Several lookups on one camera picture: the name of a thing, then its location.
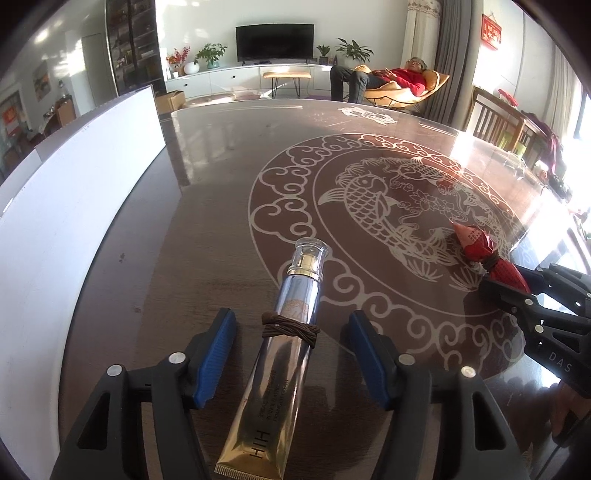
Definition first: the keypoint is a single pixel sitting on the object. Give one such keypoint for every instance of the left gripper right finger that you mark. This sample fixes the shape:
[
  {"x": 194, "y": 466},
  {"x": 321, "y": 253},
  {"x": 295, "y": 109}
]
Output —
[{"x": 404, "y": 390}]

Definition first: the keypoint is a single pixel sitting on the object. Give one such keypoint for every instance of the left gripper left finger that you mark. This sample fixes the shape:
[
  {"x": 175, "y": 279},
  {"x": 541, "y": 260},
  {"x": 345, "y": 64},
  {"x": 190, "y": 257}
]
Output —
[{"x": 182, "y": 383}]

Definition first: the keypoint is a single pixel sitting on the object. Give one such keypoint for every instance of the gold silver cosmetic tube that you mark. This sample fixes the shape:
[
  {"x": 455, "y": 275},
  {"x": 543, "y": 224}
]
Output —
[{"x": 260, "y": 436}]

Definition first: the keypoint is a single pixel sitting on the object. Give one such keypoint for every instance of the red packet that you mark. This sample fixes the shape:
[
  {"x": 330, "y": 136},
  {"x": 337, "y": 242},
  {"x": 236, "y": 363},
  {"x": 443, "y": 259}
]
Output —
[{"x": 479, "y": 247}]

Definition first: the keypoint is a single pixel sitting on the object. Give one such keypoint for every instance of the white board panel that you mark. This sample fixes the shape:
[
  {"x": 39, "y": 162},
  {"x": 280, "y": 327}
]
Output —
[{"x": 56, "y": 208}]

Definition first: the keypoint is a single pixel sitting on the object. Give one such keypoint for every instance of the wooden dining chair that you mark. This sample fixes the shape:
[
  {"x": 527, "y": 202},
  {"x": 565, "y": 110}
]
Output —
[{"x": 496, "y": 122}]

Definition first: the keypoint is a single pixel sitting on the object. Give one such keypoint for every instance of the cardboard box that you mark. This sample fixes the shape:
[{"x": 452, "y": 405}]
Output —
[{"x": 169, "y": 102}]

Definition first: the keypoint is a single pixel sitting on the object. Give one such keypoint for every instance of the orange lounge chair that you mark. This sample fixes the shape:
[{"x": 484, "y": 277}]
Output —
[{"x": 388, "y": 96}]

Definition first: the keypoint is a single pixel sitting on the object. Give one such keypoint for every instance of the reclining person in red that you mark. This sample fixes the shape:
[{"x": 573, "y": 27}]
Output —
[{"x": 359, "y": 81}]

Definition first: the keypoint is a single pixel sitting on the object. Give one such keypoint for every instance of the white tv cabinet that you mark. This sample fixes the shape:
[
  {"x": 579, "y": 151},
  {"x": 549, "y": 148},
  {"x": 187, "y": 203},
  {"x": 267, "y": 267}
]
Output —
[{"x": 246, "y": 82}]

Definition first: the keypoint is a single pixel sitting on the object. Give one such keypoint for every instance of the white round vase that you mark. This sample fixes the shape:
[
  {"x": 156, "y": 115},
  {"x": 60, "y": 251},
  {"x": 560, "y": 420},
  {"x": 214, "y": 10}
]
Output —
[{"x": 191, "y": 68}]

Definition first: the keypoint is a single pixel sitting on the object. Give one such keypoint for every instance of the red flower vase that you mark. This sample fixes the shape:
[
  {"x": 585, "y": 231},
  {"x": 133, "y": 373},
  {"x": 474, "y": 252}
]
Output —
[{"x": 176, "y": 60}]

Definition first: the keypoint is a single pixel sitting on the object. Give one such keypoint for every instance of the wooden bench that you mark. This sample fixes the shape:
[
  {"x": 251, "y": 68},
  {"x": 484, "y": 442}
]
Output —
[{"x": 295, "y": 77}]

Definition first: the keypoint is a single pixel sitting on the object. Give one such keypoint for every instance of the green potted plant left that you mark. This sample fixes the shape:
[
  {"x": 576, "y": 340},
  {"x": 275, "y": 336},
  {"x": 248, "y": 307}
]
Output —
[{"x": 211, "y": 54}]

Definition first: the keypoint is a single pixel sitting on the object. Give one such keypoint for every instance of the green potted plant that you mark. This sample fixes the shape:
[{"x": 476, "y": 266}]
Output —
[
  {"x": 354, "y": 51},
  {"x": 211, "y": 54}
]

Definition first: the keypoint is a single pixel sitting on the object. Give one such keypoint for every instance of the small potted plant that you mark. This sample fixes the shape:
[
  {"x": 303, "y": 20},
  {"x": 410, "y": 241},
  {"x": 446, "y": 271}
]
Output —
[{"x": 323, "y": 54}]

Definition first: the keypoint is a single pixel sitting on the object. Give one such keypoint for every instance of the green potted plant right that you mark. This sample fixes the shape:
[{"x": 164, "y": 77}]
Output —
[{"x": 354, "y": 51}]

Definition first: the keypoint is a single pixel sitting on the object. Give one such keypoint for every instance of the grey curtain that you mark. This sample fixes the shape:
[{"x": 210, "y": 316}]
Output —
[{"x": 457, "y": 55}]

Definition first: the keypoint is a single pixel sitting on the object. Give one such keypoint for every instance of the dark display cabinet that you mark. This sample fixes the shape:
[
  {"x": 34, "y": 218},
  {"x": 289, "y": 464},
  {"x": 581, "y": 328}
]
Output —
[{"x": 133, "y": 45}]

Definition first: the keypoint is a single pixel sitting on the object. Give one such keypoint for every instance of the black television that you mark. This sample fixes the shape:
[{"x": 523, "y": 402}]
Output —
[{"x": 275, "y": 41}]

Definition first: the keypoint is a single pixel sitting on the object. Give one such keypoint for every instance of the red wall hanging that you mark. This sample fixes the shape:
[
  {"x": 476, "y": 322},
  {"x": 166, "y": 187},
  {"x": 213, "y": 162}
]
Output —
[{"x": 491, "y": 32}]

